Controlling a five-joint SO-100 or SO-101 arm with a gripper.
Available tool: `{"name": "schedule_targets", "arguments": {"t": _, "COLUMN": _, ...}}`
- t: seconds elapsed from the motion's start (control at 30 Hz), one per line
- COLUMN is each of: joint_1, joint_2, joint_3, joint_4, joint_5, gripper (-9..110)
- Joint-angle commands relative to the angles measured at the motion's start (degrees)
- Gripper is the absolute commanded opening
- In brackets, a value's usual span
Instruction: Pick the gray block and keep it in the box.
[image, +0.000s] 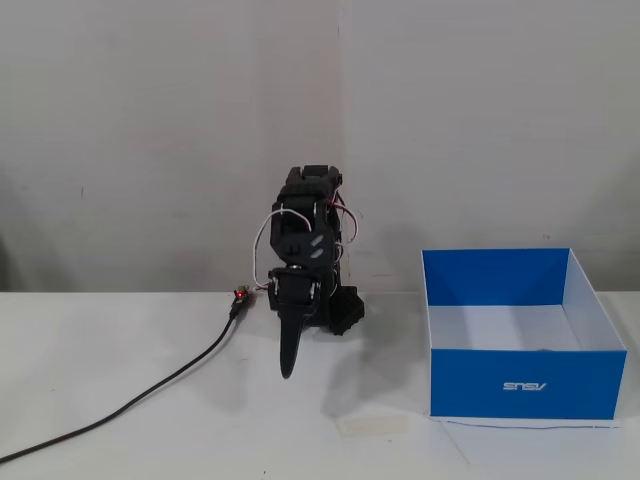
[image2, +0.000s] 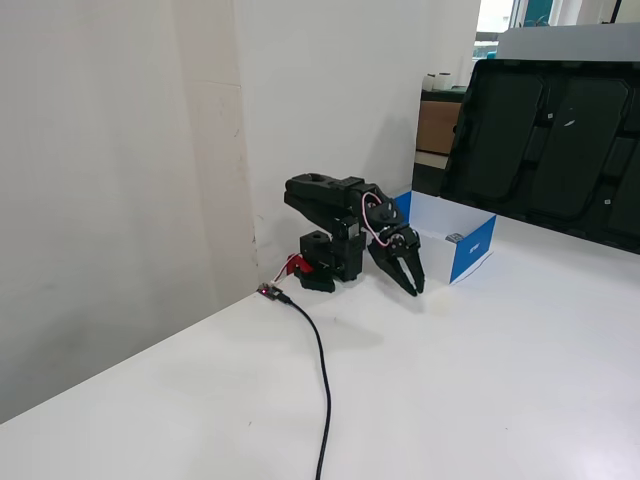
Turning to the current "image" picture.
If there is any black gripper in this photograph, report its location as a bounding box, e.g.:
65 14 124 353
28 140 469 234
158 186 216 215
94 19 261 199
267 265 322 383

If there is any blue and white box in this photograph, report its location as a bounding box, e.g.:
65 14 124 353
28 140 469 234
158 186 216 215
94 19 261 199
421 247 629 421

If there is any clear tape piece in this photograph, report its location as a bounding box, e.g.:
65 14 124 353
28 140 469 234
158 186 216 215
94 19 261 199
333 415 412 438

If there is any black usb cable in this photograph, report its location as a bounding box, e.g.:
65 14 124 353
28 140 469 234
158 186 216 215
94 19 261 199
0 295 243 464

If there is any white gripper servo wire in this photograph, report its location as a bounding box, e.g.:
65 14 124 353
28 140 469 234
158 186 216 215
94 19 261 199
249 206 312 292

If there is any thin wire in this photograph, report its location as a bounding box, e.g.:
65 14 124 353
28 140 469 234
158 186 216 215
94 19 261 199
438 418 625 432

